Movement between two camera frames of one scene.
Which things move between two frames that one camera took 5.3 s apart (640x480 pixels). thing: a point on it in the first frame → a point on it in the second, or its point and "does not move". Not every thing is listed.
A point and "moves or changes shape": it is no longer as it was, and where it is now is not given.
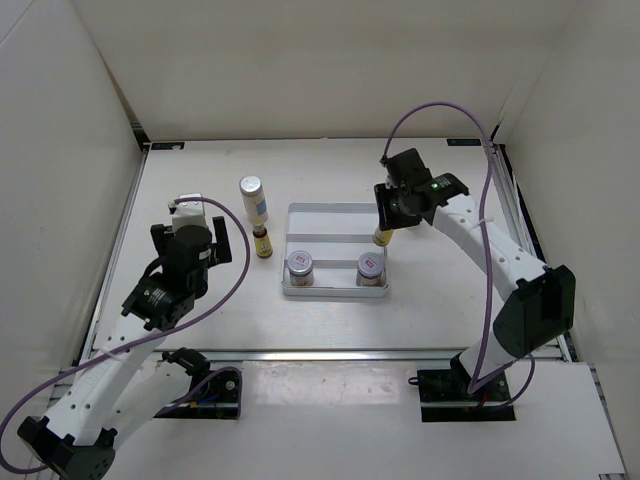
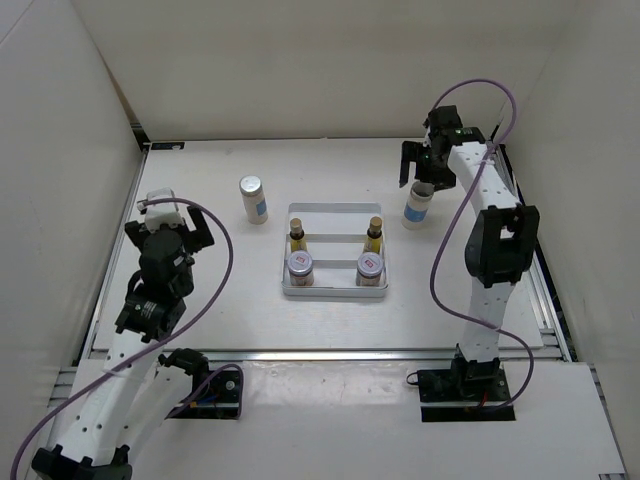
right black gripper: (387, 219) → (410, 151)
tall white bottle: (252, 193) does not move
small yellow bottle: (382, 237) moves or changes shape
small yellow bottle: (263, 246) → (297, 241)
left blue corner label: (167, 145) does not move
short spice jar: (370, 271) does not move
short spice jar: (300, 265) does not move
